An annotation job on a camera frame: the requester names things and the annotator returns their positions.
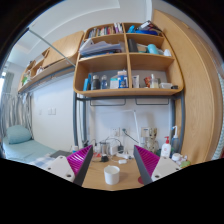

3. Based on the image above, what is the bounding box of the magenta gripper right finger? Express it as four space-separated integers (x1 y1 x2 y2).
134 145 160 185

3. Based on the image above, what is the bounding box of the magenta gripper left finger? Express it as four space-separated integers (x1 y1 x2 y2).
67 145 93 186

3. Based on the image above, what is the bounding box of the small figurine toy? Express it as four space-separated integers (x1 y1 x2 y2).
146 128 159 153

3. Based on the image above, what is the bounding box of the white pump lotion bottle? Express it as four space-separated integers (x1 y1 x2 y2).
161 136 171 157

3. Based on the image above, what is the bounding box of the white desk lamp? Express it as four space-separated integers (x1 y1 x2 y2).
118 110 140 155

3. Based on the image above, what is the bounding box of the clear glass jar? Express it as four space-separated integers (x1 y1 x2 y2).
100 141 109 155

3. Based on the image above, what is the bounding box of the white plastic cup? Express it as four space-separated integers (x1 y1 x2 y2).
104 165 120 185

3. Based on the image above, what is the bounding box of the white power adapter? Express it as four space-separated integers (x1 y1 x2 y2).
109 145 118 155

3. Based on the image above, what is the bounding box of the light green bed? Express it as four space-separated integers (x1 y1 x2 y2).
3 137 55 163

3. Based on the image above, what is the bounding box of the teal pillow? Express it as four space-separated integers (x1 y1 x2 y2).
6 125 32 144

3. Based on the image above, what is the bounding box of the grey striped curtain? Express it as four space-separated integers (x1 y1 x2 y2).
0 72 32 139

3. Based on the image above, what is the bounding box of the dark bottle on shelf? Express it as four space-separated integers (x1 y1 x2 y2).
91 75 100 90

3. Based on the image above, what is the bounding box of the white tube on shelf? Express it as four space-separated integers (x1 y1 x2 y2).
132 75 140 88

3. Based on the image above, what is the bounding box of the blue spray bottle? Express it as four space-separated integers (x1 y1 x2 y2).
101 75 108 89

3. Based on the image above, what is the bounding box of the wooden upper bunk cabinet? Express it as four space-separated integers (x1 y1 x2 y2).
18 31 84 93

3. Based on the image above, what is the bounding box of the teal cylinder on shelf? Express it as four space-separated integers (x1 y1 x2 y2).
147 44 158 54

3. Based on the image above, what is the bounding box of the stack of papers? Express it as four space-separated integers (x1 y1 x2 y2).
79 38 124 56

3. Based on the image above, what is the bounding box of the row of books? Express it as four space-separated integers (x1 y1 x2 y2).
87 23 123 38

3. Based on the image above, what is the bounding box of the wooden wall shelf unit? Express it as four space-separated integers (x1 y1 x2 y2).
73 23 184 97

